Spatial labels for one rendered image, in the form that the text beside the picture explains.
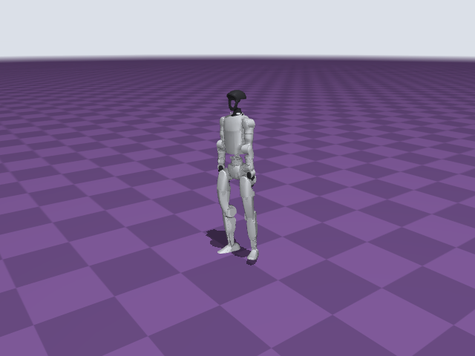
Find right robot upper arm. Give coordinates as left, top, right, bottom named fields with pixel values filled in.
left=217, top=116, right=226, bottom=149

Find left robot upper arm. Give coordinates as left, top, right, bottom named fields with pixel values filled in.
left=241, top=118, right=255, bottom=154

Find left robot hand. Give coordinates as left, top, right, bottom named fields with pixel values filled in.
left=247, top=172, right=255, bottom=187

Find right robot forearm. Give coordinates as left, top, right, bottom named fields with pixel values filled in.
left=217, top=147, right=226, bottom=169

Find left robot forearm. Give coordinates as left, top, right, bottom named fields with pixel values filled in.
left=244, top=145, right=255, bottom=177

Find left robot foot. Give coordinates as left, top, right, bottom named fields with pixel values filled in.
left=247, top=249, right=259, bottom=260

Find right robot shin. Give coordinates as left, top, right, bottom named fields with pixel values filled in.
left=222, top=210, right=236, bottom=247

